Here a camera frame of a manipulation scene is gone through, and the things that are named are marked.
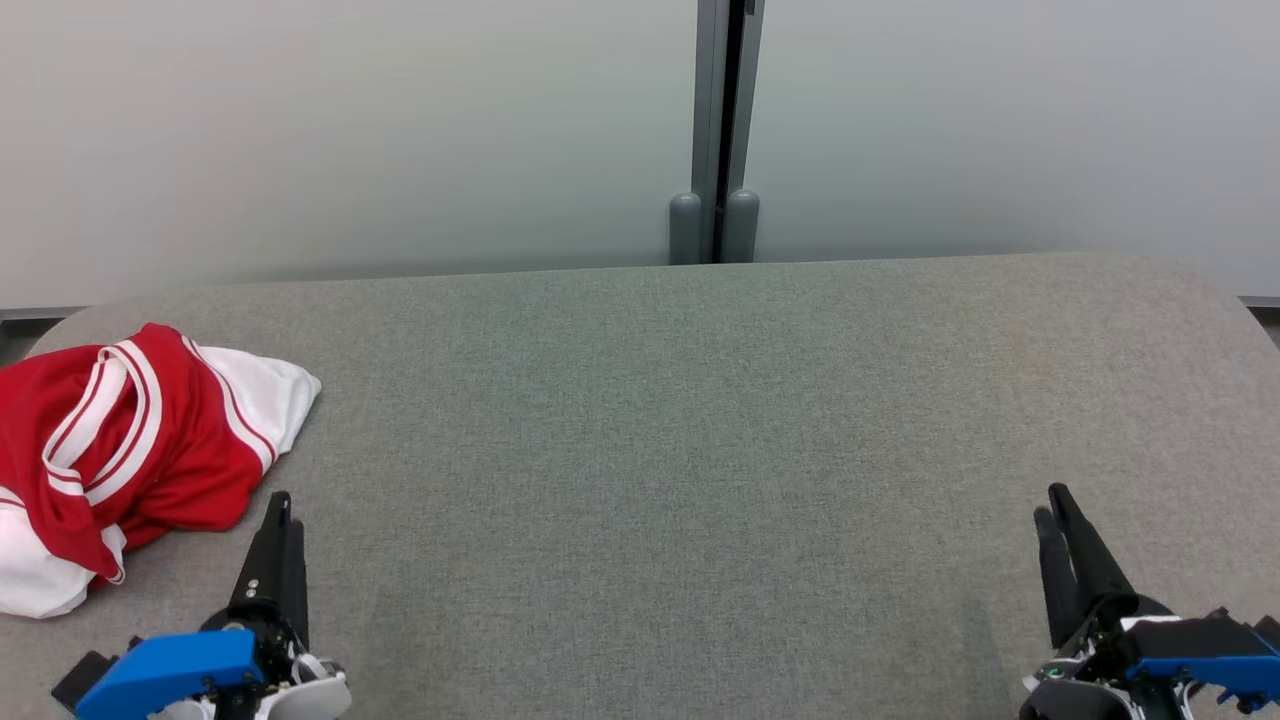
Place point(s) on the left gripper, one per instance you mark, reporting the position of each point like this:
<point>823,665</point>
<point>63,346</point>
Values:
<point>272,645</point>

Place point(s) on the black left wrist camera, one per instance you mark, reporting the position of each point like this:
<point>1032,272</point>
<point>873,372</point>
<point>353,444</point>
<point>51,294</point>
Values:
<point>82,680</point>

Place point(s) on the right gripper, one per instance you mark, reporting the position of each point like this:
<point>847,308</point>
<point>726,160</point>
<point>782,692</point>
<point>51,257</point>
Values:
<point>1100,640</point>

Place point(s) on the red basketball jersey white trim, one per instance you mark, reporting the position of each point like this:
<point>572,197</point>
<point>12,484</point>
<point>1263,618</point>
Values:
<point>150,460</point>

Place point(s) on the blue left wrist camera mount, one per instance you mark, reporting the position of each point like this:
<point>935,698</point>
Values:
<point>165,670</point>

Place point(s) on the grey partition post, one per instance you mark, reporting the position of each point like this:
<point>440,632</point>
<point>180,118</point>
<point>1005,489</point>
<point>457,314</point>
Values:
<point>705,100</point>
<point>745,215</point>

